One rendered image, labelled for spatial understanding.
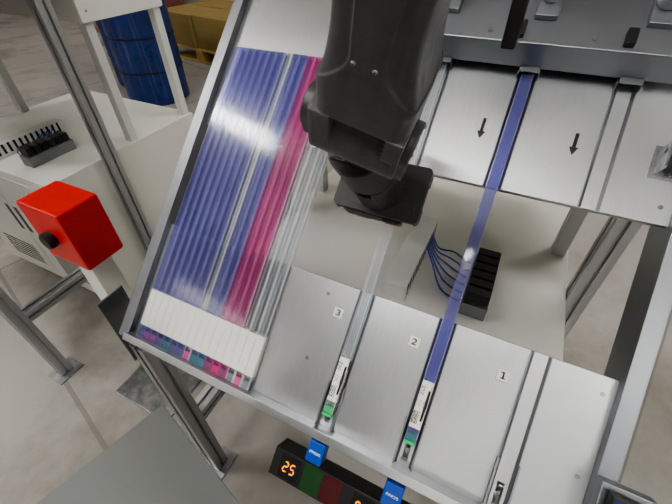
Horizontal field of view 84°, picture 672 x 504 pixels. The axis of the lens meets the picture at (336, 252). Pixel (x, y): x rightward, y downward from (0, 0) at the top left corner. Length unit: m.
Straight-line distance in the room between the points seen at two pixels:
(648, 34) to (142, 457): 0.87
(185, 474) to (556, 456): 0.52
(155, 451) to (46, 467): 0.86
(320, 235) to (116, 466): 0.62
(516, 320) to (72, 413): 1.41
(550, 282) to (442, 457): 0.54
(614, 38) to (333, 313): 0.46
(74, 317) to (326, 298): 1.50
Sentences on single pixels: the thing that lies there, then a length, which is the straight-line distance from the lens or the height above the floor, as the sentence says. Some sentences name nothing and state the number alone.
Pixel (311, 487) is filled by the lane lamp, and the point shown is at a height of 0.65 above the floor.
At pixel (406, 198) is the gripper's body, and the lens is 0.42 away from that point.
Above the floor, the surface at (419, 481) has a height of 0.73.
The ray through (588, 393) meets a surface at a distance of 0.53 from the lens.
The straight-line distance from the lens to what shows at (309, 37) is 0.69.
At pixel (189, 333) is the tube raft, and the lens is 0.64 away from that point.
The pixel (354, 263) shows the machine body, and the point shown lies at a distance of 0.89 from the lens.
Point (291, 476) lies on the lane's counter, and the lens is 0.61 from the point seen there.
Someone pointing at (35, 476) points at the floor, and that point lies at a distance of 1.58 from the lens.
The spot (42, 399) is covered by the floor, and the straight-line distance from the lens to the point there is 1.72.
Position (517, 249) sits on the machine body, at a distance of 1.02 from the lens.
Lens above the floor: 1.24
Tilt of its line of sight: 42 degrees down
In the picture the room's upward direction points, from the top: 1 degrees counter-clockwise
